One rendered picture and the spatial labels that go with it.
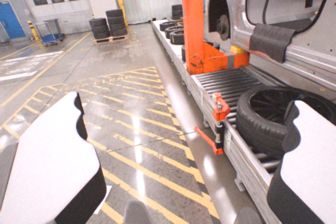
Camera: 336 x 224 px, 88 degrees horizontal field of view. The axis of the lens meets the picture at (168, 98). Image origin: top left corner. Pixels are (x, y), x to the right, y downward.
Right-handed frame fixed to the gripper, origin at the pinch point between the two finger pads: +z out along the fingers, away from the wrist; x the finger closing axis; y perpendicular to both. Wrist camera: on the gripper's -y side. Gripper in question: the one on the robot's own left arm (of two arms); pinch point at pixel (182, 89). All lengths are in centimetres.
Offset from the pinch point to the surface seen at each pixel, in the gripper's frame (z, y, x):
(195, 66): 167, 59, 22
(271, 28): 135, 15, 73
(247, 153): 68, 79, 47
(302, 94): 114, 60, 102
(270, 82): 172, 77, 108
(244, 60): 178, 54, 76
